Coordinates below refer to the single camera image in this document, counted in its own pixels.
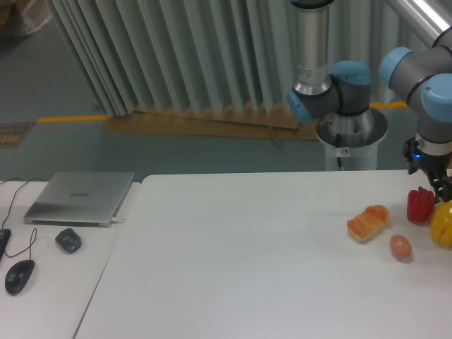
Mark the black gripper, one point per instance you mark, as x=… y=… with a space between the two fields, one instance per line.
x=433 y=159

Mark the red bell pepper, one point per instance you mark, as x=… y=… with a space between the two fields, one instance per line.
x=420 y=204

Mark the yellow bell pepper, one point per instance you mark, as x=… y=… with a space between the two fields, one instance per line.
x=440 y=226

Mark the black computer mouse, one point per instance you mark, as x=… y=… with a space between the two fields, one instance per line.
x=18 y=276

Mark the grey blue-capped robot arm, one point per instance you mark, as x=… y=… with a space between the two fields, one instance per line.
x=338 y=99

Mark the brown egg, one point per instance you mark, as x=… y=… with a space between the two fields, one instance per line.
x=401 y=248

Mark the orange braided bread loaf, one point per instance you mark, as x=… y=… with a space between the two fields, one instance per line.
x=369 y=223

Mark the brown cardboard sheet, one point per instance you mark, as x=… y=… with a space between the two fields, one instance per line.
x=278 y=124

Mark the pale green folding curtain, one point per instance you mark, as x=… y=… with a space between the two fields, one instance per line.
x=202 y=54

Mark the silver closed laptop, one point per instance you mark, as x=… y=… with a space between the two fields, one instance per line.
x=80 y=198

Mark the black earbud case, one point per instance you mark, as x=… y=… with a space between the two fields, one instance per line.
x=69 y=240

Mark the black keyboard edge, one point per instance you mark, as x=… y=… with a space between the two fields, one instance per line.
x=5 y=235

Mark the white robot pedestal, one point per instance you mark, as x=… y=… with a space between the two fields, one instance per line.
x=351 y=142

